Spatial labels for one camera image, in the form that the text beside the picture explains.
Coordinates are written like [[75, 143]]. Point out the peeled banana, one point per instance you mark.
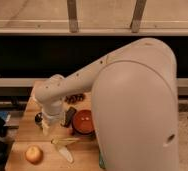
[[60, 144]]

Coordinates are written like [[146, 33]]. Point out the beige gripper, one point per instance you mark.
[[49, 123]]

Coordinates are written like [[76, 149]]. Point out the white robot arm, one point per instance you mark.
[[134, 105]]

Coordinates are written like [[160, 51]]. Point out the bunch of dark grapes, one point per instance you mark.
[[72, 99]]

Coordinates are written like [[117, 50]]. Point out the green tray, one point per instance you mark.
[[101, 162]]

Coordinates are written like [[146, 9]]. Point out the yellow apple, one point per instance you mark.
[[34, 154]]

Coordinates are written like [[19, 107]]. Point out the red bowl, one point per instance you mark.
[[82, 122]]

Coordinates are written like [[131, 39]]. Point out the metal cup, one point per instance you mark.
[[38, 119]]

